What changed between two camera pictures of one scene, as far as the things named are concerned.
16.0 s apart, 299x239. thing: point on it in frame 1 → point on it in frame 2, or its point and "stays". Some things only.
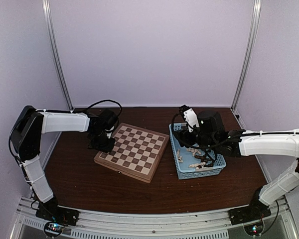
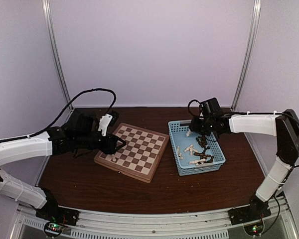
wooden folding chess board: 137,153 stays
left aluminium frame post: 46,10 stays
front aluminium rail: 279,224 stays
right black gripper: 185,138 → 194,127
